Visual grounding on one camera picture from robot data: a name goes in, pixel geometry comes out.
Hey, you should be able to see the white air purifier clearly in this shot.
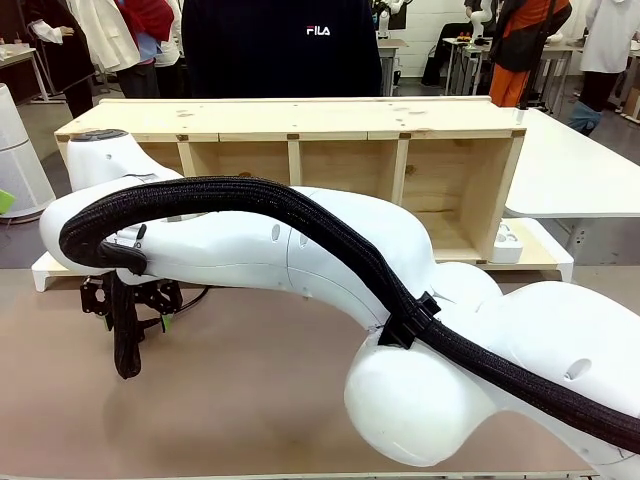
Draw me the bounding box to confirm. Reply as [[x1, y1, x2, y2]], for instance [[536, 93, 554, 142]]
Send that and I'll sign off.
[[0, 82, 56, 221]]

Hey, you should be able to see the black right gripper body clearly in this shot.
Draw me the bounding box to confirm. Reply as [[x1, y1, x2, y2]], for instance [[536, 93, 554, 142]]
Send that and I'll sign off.
[[99, 273, 166, 303]]

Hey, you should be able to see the mannequin in white coat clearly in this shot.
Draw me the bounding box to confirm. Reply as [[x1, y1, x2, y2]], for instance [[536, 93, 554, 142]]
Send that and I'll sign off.
[[74, 0, 142, 99]]

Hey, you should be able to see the mannequin in red cardigan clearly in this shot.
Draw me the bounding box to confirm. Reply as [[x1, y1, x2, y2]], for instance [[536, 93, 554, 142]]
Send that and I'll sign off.
[[115, 0, 176, 66]]

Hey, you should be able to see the blue plastic bag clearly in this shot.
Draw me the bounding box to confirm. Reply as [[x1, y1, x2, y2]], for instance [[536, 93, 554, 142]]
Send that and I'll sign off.
[[569, 102, 604, 136]]

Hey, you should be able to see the pine wooden shelf unit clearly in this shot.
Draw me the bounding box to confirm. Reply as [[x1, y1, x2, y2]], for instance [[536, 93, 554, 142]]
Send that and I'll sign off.
[[54, 96, 527, 265]]

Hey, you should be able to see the white power strip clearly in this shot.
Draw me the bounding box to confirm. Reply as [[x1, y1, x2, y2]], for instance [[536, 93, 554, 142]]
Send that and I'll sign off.
[[492, 223, 525, 264]]

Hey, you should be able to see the beige background desk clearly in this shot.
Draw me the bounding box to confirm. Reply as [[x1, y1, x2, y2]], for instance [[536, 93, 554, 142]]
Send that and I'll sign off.
[[0, 44, 51, 104]]

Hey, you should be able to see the mannequin in orange black jacket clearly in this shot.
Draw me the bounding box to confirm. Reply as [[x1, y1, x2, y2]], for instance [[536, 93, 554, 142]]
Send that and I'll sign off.
[[488, 0, 572, 109]]

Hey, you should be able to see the person in white lab coat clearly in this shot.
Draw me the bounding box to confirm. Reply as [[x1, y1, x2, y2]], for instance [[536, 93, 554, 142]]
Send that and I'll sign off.
[[579, 0, 640, 116]]

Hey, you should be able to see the person in white shirt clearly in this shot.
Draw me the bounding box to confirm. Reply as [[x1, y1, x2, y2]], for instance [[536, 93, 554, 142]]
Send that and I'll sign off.
[[152, 29, 187, 99]]

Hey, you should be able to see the black sleeve clamp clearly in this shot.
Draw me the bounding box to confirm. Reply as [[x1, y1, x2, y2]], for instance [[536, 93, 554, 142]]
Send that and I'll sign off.
[[377, 292, 441, 351]]

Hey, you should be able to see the person in navy sweater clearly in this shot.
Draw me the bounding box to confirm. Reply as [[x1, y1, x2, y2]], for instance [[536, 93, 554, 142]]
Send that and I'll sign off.
[[180, 0, 384, 99]]

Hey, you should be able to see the mannequin in black coat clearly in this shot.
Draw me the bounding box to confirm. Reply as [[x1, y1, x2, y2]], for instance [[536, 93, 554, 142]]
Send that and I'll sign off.
[[24, 0, 96, 119]]

